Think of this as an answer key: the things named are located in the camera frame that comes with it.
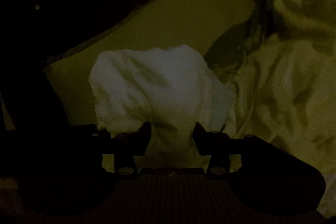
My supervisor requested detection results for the white printed small shirt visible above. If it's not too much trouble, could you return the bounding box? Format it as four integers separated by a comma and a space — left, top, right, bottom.
89, 46, 236, 169

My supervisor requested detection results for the plain light pillow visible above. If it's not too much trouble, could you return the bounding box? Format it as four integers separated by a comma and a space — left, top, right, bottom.
50, 0, 255, 125

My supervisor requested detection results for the leaf-patterned light bedsheet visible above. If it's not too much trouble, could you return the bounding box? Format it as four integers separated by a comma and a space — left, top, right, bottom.
215, 0, 335, 175

